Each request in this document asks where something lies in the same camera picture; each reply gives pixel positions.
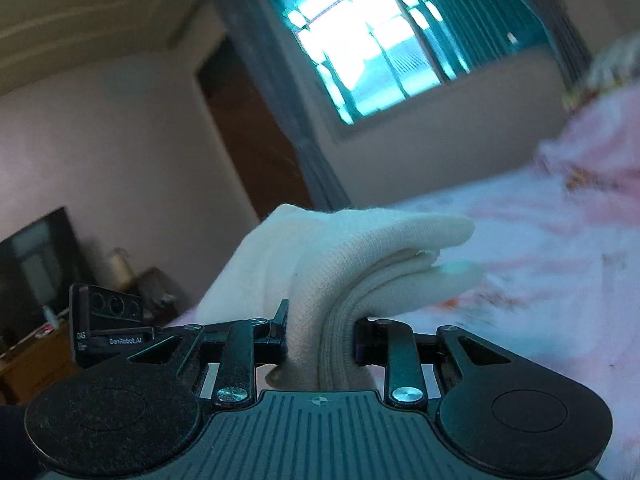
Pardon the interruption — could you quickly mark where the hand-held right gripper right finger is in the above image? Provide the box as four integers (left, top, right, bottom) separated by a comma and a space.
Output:
352, 317, 512, 407

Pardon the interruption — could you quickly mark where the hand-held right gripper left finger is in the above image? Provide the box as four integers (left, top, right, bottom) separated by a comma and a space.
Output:
127, 300, 292, 408

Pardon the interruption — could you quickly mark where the white knit garment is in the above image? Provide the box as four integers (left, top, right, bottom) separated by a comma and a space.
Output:
192, 203, 487, 392

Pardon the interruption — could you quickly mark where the white jar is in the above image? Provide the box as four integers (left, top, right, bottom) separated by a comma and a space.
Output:
107, 247, 137, 287

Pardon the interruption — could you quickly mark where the wooden cabinet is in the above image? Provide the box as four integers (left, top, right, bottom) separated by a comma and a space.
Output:
0, 317, 87, 407

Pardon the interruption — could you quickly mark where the black television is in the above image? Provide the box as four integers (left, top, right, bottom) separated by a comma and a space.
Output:
0, 205, 97, 347

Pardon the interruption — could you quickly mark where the floral white bed sheet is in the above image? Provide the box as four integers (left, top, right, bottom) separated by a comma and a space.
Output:
165, 91, 640, 480

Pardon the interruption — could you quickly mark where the brown wooden door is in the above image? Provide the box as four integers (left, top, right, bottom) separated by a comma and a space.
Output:
196, 35, 317, 222

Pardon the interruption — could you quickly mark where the grey curtain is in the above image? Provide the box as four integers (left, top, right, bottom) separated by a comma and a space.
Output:
214, 0, 352, 212
542, 0, 603, 92

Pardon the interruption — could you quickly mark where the barred window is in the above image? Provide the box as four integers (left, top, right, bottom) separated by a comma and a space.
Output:
269, 0, 452, 127

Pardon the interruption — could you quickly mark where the pink blanket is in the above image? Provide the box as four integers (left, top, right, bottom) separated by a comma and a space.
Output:
534, 91, 640, 192

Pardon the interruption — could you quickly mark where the teal curtain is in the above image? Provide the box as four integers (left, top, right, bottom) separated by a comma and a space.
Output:
409, 0, 557, 82

